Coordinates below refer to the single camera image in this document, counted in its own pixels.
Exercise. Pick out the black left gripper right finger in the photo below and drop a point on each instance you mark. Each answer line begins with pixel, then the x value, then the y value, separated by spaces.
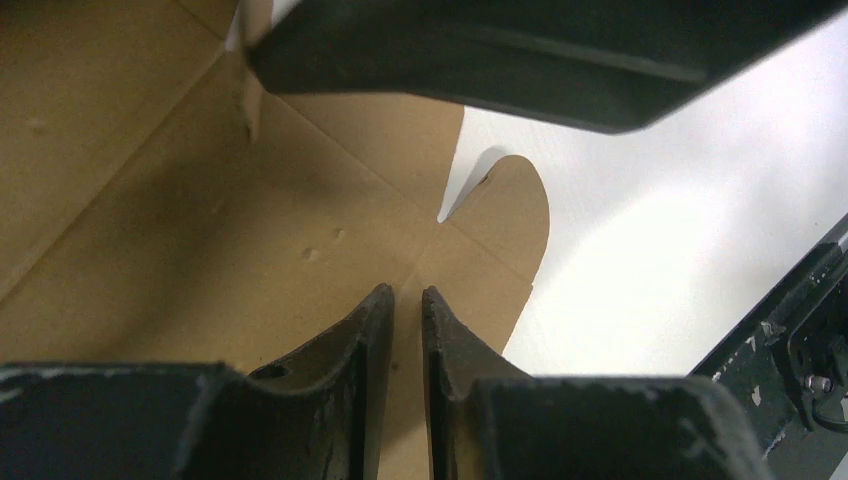
pixel 487 419

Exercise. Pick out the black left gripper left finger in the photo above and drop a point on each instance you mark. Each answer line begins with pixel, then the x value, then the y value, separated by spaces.
pixel 315 413

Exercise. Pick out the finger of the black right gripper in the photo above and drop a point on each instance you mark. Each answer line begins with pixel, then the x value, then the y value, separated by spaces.
pixel 611 67

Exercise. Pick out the brown cardboard box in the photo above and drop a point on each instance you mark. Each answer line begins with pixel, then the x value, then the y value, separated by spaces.
pixel 140 222

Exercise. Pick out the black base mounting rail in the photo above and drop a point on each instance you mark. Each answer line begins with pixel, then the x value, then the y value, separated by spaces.
pixel 785 363

